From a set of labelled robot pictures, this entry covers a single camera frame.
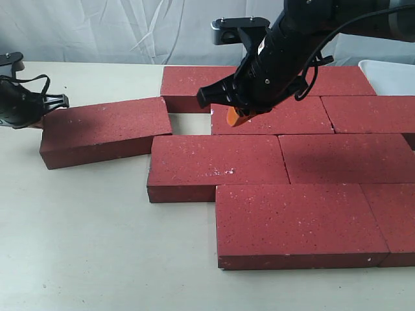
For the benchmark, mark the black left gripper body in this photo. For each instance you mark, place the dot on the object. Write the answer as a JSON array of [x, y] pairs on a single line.
[[21, 108]]

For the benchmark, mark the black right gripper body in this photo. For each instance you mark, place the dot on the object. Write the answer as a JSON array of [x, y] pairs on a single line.
[[270, 78]]

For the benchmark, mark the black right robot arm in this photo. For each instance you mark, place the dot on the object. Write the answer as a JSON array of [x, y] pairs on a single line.
[[310, 25]]

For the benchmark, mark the large front red brick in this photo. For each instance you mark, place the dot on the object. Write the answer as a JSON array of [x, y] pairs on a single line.
[[299, 226]]

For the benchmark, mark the wrinkled white backdrop cloth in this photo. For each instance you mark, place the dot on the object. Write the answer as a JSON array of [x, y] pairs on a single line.
[[150, 32]]

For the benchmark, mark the white plastic tray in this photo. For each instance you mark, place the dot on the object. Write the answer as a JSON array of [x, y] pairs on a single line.
[[389, 78]]

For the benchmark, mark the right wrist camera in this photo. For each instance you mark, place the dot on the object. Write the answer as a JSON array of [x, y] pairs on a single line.
[[249, 31]]

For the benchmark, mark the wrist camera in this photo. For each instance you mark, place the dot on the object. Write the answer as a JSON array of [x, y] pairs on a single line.
[[249, 31], [11, 63]]

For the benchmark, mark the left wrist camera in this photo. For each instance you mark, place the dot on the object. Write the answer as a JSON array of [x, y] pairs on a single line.
[[11, 63]]

